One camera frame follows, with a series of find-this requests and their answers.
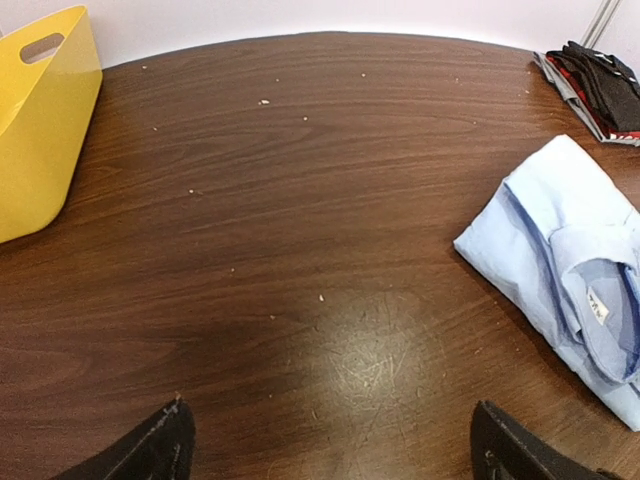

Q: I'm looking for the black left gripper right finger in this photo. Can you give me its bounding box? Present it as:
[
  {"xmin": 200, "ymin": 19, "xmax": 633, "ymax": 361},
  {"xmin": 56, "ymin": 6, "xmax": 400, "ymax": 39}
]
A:
[{"xmin": 470, "ymin": 401, "xmax": 619, "ymax": 480}]

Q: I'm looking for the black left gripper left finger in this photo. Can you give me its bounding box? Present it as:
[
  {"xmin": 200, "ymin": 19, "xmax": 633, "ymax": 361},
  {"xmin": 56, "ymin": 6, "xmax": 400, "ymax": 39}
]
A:
[{"xmin": 56, "ymin": 396, "xmax": 196, "ymax": 480}]

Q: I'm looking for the light blue long sleeve shirt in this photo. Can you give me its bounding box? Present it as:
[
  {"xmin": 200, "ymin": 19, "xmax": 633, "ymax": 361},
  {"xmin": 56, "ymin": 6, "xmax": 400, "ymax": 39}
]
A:
[{"xmin": 454, "ymin": 135, "xmax": 639, "ymax": 430}]

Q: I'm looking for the red black plaid shirt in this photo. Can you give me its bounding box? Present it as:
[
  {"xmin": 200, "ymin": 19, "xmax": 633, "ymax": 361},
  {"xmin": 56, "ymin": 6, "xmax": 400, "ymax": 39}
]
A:
[{"xmin": 544, "ymin": 49, "xmax": 640, "ymax": 144}]

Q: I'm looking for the grey shirt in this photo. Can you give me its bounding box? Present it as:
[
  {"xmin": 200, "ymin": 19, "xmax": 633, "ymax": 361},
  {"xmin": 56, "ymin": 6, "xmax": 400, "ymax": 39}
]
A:
[{"xmin": 533, "ymin": 41, "xmax": 639, "ymax": 147}]

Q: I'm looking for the yellow plastic basket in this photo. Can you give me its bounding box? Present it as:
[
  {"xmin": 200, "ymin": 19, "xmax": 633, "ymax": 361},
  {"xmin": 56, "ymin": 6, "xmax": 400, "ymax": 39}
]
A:
[{"xmin": 1, "ymin": 6, "xmax": 103, "ymax": 241}]

